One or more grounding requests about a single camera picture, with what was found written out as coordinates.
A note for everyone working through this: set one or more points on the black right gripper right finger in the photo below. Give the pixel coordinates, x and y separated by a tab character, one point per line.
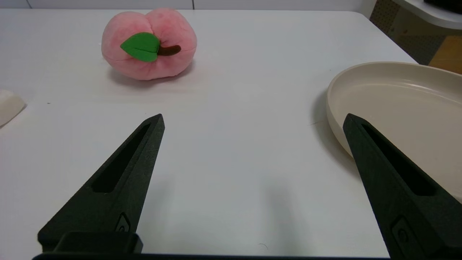
408	209

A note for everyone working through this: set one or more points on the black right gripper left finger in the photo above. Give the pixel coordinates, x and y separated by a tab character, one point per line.
119	195

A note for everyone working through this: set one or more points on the cream round dish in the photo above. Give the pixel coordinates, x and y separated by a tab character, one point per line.
397	97

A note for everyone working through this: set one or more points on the white rectangular soap block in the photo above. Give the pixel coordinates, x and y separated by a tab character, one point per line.
8	105

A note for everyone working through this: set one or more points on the pink plush peach toy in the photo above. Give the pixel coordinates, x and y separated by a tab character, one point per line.
158	29

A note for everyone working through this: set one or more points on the perforated pegboard panel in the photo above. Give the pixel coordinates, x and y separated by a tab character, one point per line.
400	36

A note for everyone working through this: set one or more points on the white side table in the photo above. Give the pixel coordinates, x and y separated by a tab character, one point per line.
429	13

